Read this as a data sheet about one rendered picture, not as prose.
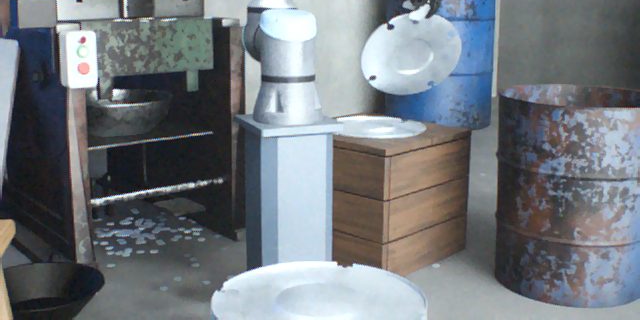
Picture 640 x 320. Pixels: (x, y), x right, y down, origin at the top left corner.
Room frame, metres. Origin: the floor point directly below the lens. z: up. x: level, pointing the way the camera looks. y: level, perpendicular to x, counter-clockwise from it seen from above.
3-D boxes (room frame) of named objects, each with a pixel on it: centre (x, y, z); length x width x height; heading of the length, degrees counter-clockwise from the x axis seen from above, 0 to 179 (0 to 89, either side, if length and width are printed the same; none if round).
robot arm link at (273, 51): (1.65, 0.07, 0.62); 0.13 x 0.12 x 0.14; 18
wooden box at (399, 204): (2.08, -0.15, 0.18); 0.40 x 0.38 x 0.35; 47
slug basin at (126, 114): (2.25, 0.60, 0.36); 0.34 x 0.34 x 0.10
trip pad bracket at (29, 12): (1.87, 0.70, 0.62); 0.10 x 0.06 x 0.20; 129
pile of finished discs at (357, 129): (2.08, -0.15, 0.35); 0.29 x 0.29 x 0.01
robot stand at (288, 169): (1.64, 0.06, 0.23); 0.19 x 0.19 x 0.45; 23
